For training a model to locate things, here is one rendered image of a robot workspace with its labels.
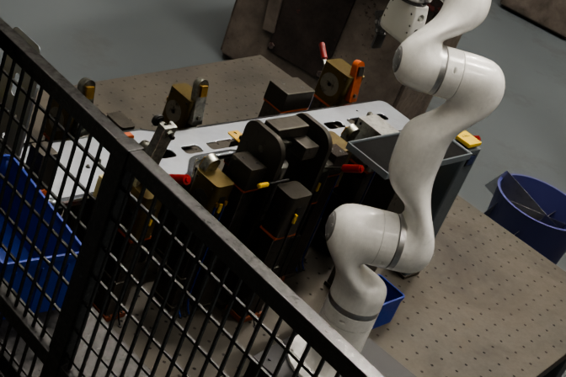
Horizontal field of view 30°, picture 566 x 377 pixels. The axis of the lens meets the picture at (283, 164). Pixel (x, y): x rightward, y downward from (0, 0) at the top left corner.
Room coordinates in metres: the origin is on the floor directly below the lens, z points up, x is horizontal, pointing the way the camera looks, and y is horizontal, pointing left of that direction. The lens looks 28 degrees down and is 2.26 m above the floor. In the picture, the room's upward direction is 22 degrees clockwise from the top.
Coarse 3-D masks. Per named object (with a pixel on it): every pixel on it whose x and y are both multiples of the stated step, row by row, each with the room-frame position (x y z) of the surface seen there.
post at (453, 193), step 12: (444, 168) 2.61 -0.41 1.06; (456, 168) 2.60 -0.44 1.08; (468, 168) 2.64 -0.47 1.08; (444, 180) 2.61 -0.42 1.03; (456, 180) 2.60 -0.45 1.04; (432, 192) 2.61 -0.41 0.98; (444, 192) 2.60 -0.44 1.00; (456, 192) 2.63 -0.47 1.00; (432, 204) 2.60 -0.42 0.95; (444, 204) 2.61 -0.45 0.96; (432, 216) 2.60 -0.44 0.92; (444, 216) 2.64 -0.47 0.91; (408, 276) 2.61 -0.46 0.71
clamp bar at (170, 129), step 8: (152, 120) 1.96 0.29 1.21; (160, 120) 1.97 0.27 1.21; (160, 128) 1.94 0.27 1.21; (168, 128) 1.94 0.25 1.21; (176, 128) 1.96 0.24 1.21; (152, 136) 1.95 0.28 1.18; (160, 136) 1.94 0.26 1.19; (168, 136) 1.94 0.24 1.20; (152, 144) 1.94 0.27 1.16; (160, 144) 1.94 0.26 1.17; (168, 144) 1.96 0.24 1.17; (152, 152) 1.94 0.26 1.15; (160, 152) 1.96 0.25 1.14; (160, 160) 1.97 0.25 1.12
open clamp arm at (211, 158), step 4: (208, 156) 2.09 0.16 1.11; (212, 156) 2.09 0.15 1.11; (204, 160) 2.09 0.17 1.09; (208, 160) 2.08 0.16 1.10; (212, 160) 2.08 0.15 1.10; (216, 160) 2.09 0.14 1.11; (200, 164) 2.09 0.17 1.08; (204, 164) 2.08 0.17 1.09; (208, 164) 2.08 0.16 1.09; (212, 164) 2.09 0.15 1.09; (216, 164) 2.10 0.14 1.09; (200, 168) 2.09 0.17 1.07; (204, 168) 2.08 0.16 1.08; (208, 168) 2.08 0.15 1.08; (212, 168) 2.10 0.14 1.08; (192, 180) 2.09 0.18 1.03; (188, 184) 2.10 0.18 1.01; (188, 188) 2.10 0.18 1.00; (188, 192) 2.09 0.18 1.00
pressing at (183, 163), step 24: (240, 120) 2.54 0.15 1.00; (264, 120) 2.59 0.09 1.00; (336, 120) 2.77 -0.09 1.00; (408, 120) 2.97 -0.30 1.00; (72, 144) 2.09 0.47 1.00; (96, 144) 2.13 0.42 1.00; (192, 144) 2.31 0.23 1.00; (72, 168) 1.99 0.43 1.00; (96, 168) 2.03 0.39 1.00; (168, 168) 2.15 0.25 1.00; (192, 168) 2.19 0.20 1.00
